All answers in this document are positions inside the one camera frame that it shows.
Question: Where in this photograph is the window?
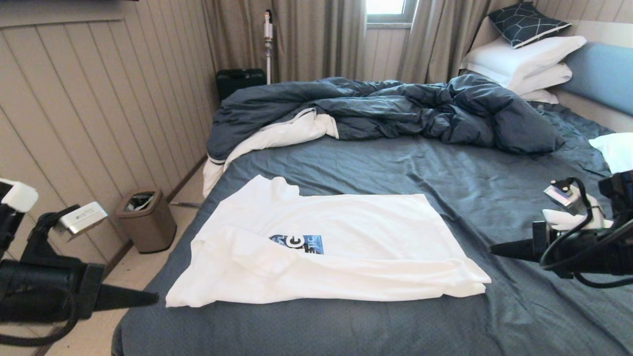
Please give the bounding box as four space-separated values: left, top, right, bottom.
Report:
365 0 419 26

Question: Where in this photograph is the brown trash bin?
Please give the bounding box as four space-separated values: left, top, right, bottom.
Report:
115 187 178 254

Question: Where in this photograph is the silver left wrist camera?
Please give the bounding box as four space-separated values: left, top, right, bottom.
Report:
20 201 109 263

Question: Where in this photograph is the blue headboard cushion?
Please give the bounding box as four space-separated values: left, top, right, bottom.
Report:
559 42 633 117

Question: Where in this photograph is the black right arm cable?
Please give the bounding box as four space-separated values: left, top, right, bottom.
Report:
539 177 633 290

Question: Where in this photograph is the blue bed with headboard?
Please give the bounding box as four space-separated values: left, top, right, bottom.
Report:
111 101 633 356

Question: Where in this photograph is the beige curtain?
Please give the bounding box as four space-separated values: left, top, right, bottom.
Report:
200 0 367 86
396 0 501 86

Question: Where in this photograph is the black suitcase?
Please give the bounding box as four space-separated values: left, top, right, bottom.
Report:
216 68 267 102

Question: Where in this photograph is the dark patterned pillow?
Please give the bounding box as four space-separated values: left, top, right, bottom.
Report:
488 1 572 49

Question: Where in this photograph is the beige bed headboard frame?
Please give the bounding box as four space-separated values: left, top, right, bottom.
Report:
554 20 633 134

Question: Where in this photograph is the dark blue crumpled duvet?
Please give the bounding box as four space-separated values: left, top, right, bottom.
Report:
203 74 565 198

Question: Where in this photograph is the white pillow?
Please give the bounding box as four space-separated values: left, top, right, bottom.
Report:
461 35 588 90
508 63 573 96
519 89 560 105
588 132 633 175

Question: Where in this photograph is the white t-shirt blue print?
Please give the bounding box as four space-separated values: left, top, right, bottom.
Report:
165 175 492 309

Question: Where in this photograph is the white stick vacuum cleaner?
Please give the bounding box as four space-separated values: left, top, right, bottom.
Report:
263 8 274 85

